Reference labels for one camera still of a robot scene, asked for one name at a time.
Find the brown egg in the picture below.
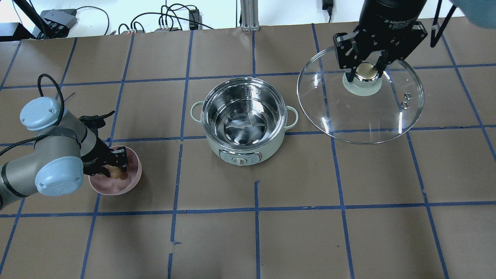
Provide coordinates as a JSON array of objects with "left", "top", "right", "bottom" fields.
[{"left": 108, "top": 166, "right": 129, "bottom": 180}]

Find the glass pot lid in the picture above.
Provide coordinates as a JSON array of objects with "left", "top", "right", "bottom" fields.
[{"left": 296, "top": 46, "right": 424, "bottom": 145}]

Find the pale green electric pot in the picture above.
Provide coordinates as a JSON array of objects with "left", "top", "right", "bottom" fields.
[{"left": 190, "top": 77, "right": 299, "bottom": 166}]

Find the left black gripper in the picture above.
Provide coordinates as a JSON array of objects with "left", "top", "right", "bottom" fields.
[{"left": 81, "top": 142, "right": 129, "bottom": 177}]

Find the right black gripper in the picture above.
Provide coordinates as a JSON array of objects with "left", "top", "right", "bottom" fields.
[{"left": 333, "top": 21, "right": 428, "bottom": 83}]

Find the aluminium frame post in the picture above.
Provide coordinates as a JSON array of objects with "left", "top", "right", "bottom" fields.
[{"left": 240, "top": 0, "right": 260, "bottom": 32}]

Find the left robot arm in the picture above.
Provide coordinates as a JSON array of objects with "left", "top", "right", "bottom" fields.
[{"left": 0, "top": 97, "right": 129, "bottom": 208}]

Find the grey usb hub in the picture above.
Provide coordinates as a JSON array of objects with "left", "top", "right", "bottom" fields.
[{"left": 40, "top": 9, "right": 77, "bottom": 29}]

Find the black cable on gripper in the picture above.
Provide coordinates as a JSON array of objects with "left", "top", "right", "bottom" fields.
[{"left": 0, "top": 74, "right": 65, "bottom": 155}]

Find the pink bowl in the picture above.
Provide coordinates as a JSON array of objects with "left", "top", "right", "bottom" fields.
[{"left": 88, "top": 147, "right": 142, "bottom": 196}]

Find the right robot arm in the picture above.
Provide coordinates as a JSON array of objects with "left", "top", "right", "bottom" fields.
[{"left": 333, "top": 0, "right": 495, "bottom": 82}]

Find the black power adapter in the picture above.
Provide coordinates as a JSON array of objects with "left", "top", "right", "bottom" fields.
[{"left": 188, "top": 9, "right": 202, "bottom": 30}]

